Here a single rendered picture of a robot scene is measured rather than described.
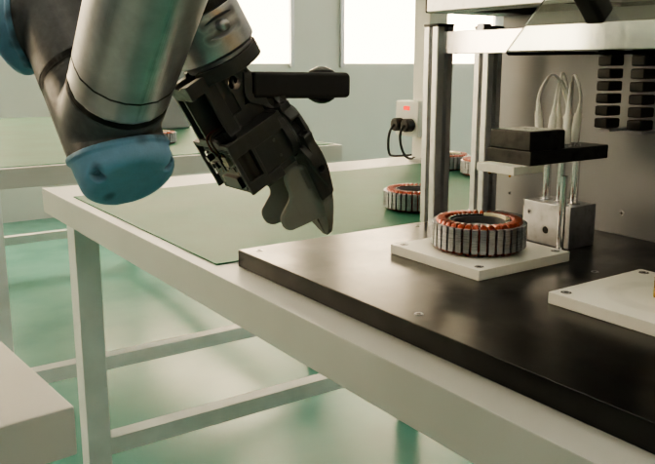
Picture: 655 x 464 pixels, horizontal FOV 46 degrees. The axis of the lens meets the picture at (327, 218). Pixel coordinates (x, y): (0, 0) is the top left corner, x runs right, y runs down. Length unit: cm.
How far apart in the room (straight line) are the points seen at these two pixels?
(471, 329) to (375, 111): 585
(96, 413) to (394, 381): 115
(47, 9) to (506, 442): 48
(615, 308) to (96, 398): 124
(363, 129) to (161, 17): 597
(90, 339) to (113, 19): 124
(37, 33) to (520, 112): 77
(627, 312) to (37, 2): 56
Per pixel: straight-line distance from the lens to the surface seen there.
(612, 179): 111
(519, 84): 121
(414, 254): 91
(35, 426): 61
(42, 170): 204
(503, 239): 89
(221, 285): 93
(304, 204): 74
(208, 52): 67
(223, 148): 68
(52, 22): 65
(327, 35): 620
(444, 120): 111
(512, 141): 95
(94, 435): 177
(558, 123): 103
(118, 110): 55
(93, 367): 171
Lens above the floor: 100
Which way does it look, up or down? 11 degrees down
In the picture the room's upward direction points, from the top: straight up
